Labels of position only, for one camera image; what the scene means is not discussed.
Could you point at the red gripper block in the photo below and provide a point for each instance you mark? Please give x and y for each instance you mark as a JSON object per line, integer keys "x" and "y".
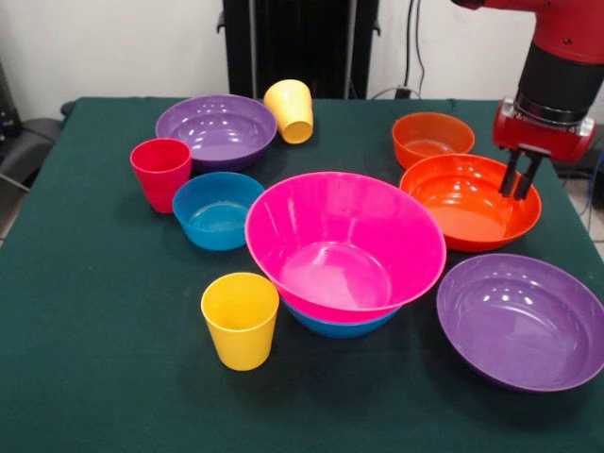
{"x": 542, "y": 137}

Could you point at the large orange plastic bowl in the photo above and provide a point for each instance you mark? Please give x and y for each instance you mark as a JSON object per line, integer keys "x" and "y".
{"x": 467, "y": 212}

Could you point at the pink plastic bowl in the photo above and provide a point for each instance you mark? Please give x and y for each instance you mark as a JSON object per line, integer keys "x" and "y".
{"x": 340, "y": 250}

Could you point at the black equipment base with knob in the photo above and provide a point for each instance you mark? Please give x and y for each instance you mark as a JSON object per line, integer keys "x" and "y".
{"x": 580, "y": 169}

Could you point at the small orange plastic bowl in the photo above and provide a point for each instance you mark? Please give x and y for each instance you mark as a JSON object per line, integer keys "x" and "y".
{"x": 424, "y": 137}

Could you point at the purple plastic bowl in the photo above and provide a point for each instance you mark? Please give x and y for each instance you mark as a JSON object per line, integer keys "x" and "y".
{"x": 212, "y": 137}
{"x": 514, "y": 330}

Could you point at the yellow plastic cup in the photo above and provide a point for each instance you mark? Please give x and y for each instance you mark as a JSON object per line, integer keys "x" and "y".
{"x": 297, "y": 132}
{"x": 240, "y": 335}
{"x": 288, "y": 99}

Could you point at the large blue plastic bowl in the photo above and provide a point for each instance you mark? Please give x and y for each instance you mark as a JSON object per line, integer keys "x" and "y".
{"x": 340, "y": 329}

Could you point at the dark green tablecloth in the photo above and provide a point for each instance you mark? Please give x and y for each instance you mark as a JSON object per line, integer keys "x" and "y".
{"x": 330, "y": 410}

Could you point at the small blue plastic bowl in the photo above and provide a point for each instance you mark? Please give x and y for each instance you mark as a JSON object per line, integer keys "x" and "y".
{"x": 212, "y": 222}

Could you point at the red plastic cup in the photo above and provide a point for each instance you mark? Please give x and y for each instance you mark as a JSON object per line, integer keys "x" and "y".
{"x": 158, "y": 174}

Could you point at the black round knob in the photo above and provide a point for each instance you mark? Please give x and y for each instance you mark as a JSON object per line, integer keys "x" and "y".
{"x": 67, "y": 108}

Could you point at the black padded equipment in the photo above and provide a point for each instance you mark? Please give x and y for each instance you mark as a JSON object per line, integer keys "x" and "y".
{"x": 33, "y": 141}

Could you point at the dark device box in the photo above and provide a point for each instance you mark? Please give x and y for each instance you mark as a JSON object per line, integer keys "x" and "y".
{"x": 7, "y": 118}

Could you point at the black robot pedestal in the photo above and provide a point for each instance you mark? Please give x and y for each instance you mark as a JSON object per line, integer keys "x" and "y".
{"x": 302, "y": 47}

